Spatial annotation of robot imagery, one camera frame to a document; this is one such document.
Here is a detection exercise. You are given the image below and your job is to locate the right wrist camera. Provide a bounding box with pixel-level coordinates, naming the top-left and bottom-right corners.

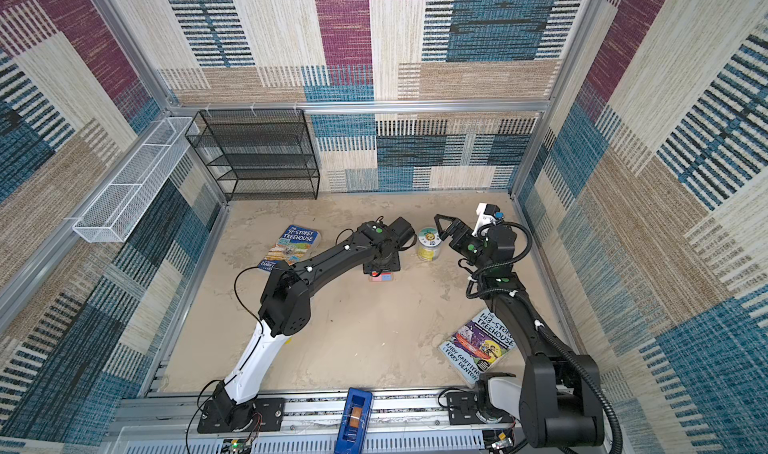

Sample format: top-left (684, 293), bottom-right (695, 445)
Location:
top-left (473, 203), bottom-right (504, 236)

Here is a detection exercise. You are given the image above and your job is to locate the sunflower seed can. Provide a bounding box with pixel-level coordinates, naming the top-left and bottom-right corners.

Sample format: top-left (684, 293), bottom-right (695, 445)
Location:
top-left (417, 227), bottom-right (442, 262)

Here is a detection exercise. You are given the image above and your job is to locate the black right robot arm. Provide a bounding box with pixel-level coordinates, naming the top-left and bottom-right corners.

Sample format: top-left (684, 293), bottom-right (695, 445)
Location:
top-left (434, 213), bottom-right (605, 450)

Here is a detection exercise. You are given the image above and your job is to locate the black wire mesh shelf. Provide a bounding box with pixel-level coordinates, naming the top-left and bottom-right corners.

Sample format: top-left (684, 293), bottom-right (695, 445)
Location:
top-left (185, 108), bottom-right (321, 201)

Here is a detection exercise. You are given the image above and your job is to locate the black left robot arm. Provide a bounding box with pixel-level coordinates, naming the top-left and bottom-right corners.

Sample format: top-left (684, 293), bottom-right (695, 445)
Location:
top-left (213, 217), bottom-right (416, 409)

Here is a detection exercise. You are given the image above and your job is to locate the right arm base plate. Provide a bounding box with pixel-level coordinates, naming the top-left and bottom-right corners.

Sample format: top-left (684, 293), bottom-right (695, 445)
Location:
top-left (438, 389), bottom-right (514, 426)

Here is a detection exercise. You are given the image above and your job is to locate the white wire mesh basket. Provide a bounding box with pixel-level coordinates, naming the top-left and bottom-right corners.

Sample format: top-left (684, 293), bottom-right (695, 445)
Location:
top-left (73, 117), bottom-right (192, 243)

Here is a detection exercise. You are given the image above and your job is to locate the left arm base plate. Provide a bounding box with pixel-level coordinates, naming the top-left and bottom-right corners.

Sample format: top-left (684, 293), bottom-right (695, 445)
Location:
top-left (196, 398), bottom-right (285, 434)

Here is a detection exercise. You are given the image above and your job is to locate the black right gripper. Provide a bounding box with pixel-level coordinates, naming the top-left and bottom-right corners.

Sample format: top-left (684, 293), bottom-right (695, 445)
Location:
top-left (434, 214), bottom-right (491, 272)

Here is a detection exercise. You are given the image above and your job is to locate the blue treehouse paperback book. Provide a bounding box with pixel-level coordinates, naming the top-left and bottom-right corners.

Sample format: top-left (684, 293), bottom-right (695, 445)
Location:
top-left (257, 224), bottom-right (321, 272)

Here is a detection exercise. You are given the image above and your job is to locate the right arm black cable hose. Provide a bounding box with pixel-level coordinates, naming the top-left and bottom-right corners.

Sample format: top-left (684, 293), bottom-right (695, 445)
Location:
top-left (457, 221), bottom-right (624, 454)

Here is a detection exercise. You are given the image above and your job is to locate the blue tool on rail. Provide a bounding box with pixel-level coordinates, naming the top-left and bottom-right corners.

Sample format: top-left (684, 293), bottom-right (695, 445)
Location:
top-left (334, 388), bottom-right (373, 454)

